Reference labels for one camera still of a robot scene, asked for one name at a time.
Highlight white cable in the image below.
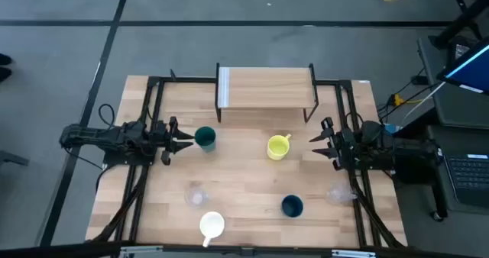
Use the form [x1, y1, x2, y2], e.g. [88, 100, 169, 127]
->
[403, 81, 447, 122]

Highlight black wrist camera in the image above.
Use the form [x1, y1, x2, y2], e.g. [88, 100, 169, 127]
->
[335, 130, 356, 154]
[151, 123, 169, 147]

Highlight dark blue cup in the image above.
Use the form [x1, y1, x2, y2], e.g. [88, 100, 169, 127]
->
[280, 194, 305, 218]

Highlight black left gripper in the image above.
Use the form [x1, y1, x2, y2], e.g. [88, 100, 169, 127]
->
[152, 115, 195, 166]

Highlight black camera mount beam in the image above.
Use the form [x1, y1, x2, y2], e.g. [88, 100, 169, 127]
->
[0, 240, 489, 258]

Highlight black metal stand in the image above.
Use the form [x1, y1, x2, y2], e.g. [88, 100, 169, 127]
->
[427, 0, 489, 50]

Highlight grey chair base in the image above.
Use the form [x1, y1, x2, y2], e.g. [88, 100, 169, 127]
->
[0, 150, 31, 168]

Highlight white mug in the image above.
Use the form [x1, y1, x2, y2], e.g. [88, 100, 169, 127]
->
[199, 211, 226, 248]

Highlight yellow mug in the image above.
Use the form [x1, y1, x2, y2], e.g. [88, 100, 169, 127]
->
[266, 133, 293, 161]

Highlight wooden shelf black metal legs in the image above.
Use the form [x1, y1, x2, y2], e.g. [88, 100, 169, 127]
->
[215, 62, 320, 124]

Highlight laptop computer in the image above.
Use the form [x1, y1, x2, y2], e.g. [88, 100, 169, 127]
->
[416, 36, 489, 223]

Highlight clear plastic cup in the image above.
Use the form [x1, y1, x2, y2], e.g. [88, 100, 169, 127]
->
[183, 185, 210, 209]

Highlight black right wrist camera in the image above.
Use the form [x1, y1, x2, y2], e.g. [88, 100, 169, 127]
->
[335, 130, 356, 154]

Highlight black metal table frame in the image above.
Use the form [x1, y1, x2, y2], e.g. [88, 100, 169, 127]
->
[86, 69, 408, 251]

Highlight dark grey laptop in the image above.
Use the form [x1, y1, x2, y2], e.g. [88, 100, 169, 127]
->
[444, 153, 489, 209]

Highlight silver metal bracket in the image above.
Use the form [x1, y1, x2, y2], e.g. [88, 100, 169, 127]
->
[331, 249, 377, 258]
[119, 244, 164, 258]

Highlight teal green cup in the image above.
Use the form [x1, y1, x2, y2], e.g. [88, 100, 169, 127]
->
[193, 125, 218, 154]

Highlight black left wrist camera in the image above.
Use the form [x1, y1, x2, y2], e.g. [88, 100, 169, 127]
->
[151, 123, 169, 147]

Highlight small blue white box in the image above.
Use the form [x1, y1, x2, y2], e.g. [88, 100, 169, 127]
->
[383, 123, 403, 137]

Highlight monitor with blue screen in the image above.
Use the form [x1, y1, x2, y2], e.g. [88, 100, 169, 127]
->
[436, 36, 489, 95]

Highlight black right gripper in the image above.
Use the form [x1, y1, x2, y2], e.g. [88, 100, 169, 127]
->
[308, 116, 358, 171]

